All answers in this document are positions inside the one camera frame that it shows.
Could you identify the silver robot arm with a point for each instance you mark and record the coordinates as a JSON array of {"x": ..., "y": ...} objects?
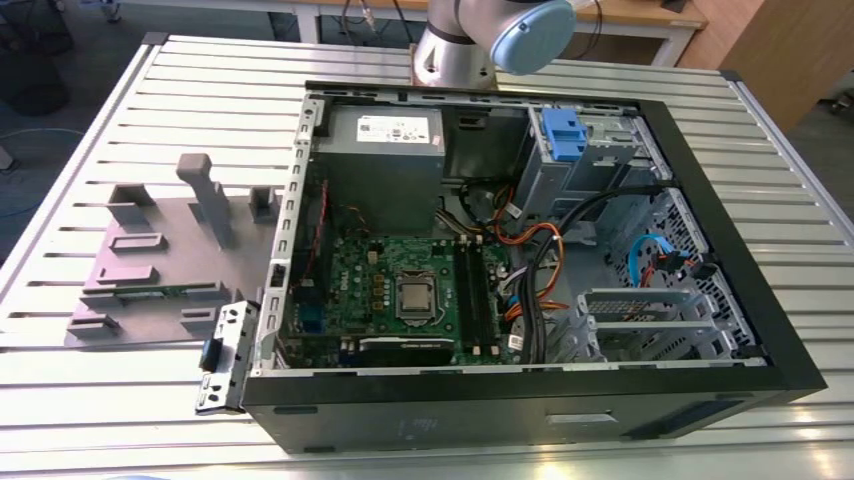
[{"x": 454, "y": 55}]

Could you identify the silver disk bay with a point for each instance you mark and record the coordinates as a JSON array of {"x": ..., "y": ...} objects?
[{"x": 648, "y": 325}]

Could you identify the CPU socket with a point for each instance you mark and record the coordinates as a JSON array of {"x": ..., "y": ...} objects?
[{"x": 417, "y": 275}]

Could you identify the green motherboard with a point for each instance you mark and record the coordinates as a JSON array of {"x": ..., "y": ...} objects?
[{"x": 361, "y": 270}]

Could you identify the silver CPU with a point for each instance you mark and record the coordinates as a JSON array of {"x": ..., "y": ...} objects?
[{"x": 417, "y": 299}]

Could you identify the grey power supply unit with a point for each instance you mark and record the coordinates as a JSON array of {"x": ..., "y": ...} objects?
[{"x": 381, "y": 190}]

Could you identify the black RAM slot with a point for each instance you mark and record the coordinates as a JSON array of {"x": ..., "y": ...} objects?
[
  {"x": 486, "y": 295},
  {"x": 469, "y": 295}
]

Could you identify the black graphics card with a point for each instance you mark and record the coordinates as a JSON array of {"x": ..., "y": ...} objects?
[{"x": 401, "y": 350}]

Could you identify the silver drive cage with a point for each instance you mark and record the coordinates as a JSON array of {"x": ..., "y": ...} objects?
[{"x": 554, "y": 180}]

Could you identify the black PC case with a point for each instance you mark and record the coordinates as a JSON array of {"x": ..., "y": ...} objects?
[{"x": 468, "y": 415}]

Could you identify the grey parts rack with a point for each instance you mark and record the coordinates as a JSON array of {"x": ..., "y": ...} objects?
[{"x": 174, "y": 260}]

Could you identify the wooden top desk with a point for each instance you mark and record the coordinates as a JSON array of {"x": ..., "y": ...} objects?
[{"x": 668, "y": 20}]

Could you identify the wooden cabinet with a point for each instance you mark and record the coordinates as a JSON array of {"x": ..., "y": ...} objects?
[{"x": 788, "y": 60}]

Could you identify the black office chair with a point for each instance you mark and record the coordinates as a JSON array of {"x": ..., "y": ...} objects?
[{"x": 41, "y": 80}]

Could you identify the silver expansion slot bracket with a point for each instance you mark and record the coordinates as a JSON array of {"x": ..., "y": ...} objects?
[{"x": 230, "y": 350}]

